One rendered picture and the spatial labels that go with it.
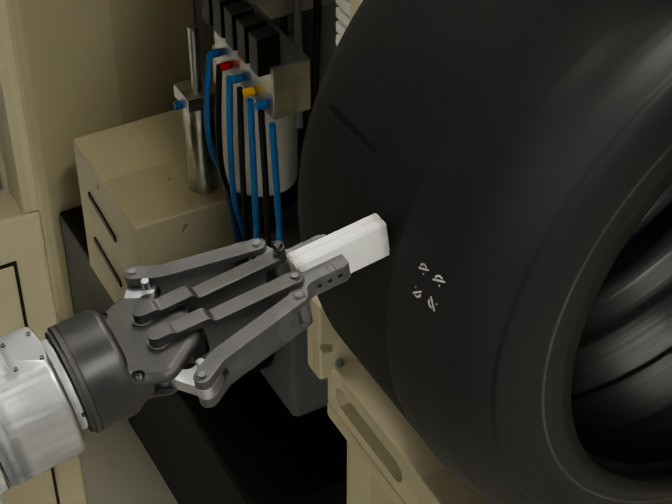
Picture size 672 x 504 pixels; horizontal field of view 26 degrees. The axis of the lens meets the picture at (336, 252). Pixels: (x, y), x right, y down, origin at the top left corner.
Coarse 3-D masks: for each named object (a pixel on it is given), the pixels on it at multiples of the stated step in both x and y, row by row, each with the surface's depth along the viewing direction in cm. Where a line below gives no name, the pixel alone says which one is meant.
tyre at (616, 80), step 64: (384, 0) 103; (448, 0) 98; (512, 0) 95; (576, 0) 92; (640, 0) 90; (384, 64) 101; (448, 64) 97; (512, 64) 93; (576, 64) 90; (640, 64) 90; (320, 128) 107; (384, 128) 100; (448, 128) 95; (512, 128) 92; (576, 128) 90; (640, 128) 90; (320, 192) 108; (384, 192) 100; (448, 192) 95; (512, 192) 92; (576, 192) 91; (640, 192) 92; (448, 256) 95; (512, 256) 93; (576, 256) 93; (640, 256) 142; (384, 320) 103; (448, 320) 97; (512, 320) 95; (576, 320) 96; (640, 320) 140; (384, 384) 111; (448, 384) 100; (512, 384) 98; (576, 384) 135; (640, 384) 135; (448, 448) 105; (512, 448) 103; (576, 448) 105; (640, 448) 129
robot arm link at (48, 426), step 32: (0, 352) 90; (32, 352) 90; (0, 384) 88; (32, 384) 89; (64, 384) 90; (0, 416) 88; (32, 416) 88; (64, 416) 89; (0, 448) 88; (32, 448) 89; (64, 448) 90
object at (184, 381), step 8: (200, 360) 92; (192, 368) 92; (184, 376) 92; (192, 376) 92; (160, 384) 93; (168, 384) 93; (176, 384) 92; (184, 384) 92; (192, 384) 91; (216, 384) 92; (192, 392) 92; (200, 392) 91; (208, 392) 91; (216, 392) 92
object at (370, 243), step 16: (384, 224) 99; (336, 240) 98; (352, 240) 98; (368, 240) 99; (384, 240) 99; (304, 256) 97; (320, 256) 97; (352, 256) 99; (368, 256) 99; (384, 256) 100; (352, 272) 100
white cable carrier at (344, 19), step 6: (336, 0) 143; (342, 0) 141; (348, 0) 141; (342, 6) 142; (348, 6) 141; (336, 12) 143; (342, 12) 142; (348, 12) 141; (342, 18) 143; (348, 18) 142; (336, 24) 144; (342, 24) 144; (348, 24) 142; (336, 30) 145; (342, 30) 143; (336, 36) 145; (336, 42) 146
